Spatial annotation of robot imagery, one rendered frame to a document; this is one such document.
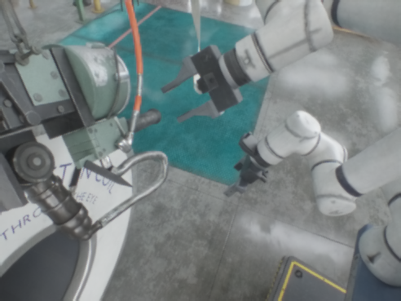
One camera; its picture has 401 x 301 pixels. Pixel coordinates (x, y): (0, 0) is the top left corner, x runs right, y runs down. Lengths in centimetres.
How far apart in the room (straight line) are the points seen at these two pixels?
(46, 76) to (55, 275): 93
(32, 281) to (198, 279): 89
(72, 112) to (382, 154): 60
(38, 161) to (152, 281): 138
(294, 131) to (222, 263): 122
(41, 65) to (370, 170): 65
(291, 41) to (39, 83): 40
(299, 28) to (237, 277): 151
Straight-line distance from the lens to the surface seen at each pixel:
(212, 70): 55
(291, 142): 73
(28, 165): 42
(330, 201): 70
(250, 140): 81
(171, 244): 179
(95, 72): 47
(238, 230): 188
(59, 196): 49
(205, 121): 245
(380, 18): 54
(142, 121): 62
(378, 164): 66
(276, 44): 51
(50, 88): 44
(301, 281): 154
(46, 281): 127
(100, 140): 48
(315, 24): 51
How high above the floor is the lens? 168
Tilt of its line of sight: 49 degrees down
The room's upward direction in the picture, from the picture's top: 8 degrees clockwise
